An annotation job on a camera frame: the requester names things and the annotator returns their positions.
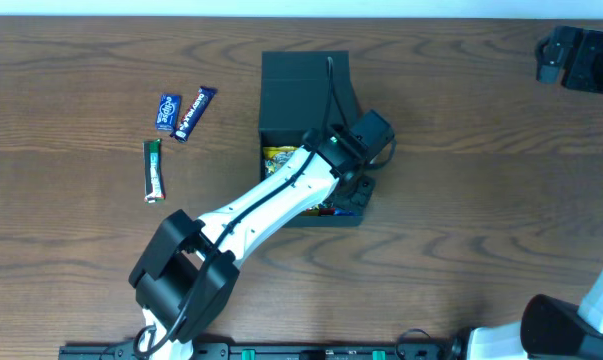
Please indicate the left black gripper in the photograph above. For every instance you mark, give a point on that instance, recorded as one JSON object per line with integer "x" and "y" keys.
{"x": 359, "y": 202}

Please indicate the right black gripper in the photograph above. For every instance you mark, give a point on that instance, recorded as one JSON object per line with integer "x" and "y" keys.
{"x": 569, "y": 57}

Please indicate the yellow Hacks candy bag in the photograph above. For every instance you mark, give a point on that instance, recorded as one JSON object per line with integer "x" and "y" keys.
{"x": 275, "y": 157}

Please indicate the blue Oreo cookie pack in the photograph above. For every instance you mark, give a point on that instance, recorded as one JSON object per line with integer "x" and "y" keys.
{"x": 342, "y": 212}

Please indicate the Haribo gummy bag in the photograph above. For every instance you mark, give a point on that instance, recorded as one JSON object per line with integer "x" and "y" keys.
{"x": 319, "y": 210}

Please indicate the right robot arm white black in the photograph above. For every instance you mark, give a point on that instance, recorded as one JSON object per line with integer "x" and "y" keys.
{"x": 551, "y": 328}

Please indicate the blue Eclipse mint pack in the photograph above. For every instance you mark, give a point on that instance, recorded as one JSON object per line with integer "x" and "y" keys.
{"x": 167, "y": 112}

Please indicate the black open gift box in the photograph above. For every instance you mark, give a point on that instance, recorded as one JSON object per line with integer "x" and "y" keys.
{"x": 294, "y": 92}

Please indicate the purple Dairy Milk bar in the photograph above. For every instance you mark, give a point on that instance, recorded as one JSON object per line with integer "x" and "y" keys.
{"x": 193, "y": 114}

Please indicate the green chocolate bar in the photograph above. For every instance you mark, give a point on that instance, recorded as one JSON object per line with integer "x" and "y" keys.
{"x": 154, "y": 190}

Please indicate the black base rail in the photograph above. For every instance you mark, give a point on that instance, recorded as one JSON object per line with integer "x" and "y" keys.
{"x": 411, "y": 350}

